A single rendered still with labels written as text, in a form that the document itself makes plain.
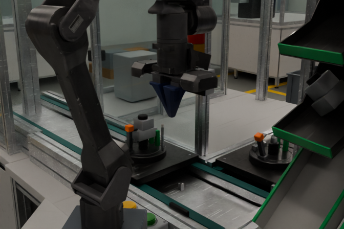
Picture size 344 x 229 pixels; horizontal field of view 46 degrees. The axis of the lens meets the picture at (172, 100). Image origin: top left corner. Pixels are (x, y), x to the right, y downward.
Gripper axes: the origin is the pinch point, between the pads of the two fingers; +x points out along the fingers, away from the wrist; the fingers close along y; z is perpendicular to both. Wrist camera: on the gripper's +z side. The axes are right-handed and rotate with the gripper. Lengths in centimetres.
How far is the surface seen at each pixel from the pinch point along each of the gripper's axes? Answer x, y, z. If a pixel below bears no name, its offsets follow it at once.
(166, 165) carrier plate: 28.4, 23.6, 19.6
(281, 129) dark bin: 5.5, -15.7, 14.7
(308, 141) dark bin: 4.5, -23.6, 10.7
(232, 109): 39, 67, 104
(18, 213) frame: 57, 75, -5
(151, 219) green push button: 28.2, 4.9, -1.6
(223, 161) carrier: 28.3, 14.1, 33.8
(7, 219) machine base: 68, 91, -4
